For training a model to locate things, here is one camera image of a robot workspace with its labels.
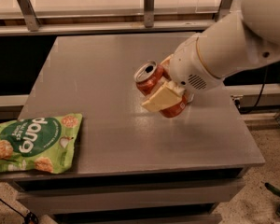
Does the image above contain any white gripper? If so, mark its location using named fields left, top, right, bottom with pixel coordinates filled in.
left=141, top=35, right=222, bottom=112

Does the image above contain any red coca-cola can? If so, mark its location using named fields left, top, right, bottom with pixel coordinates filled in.
left=133, top=62, right=188, bottom=118

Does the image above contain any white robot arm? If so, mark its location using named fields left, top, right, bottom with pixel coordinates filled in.
left=142, top=0, right=280, bottom=112

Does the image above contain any grey cabinet with drawers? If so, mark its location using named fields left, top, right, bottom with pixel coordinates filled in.
left=0, top=33, right=264, bottom=224

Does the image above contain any green dang chips bag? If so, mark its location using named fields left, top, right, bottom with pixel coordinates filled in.
left=0, top=113, right=82, bottom=174

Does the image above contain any middle metal bracket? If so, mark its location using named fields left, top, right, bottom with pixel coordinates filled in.
left=144, top=0, right=154, bottom=28

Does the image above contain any metal bracket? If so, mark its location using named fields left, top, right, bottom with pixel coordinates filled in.
left=17, top=0, right=40, bottom=32
left=144, top=0, right=154, bottom=28
left=214, top=0, right=233, bottom=21

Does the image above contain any right metal bracket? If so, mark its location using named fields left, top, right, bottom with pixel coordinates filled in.
left=214, top=0, right=233, bottom=21

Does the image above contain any black cable on wall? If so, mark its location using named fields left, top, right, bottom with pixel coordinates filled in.
left=239, top=64, right=270, bottom=114

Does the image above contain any left metal bracket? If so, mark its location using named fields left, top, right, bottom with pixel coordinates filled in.
left=17, top=0, right=40, bottom=32

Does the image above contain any black cable on floor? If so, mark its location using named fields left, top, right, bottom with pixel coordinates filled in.
left=0, top=191, right=40, bottom=224

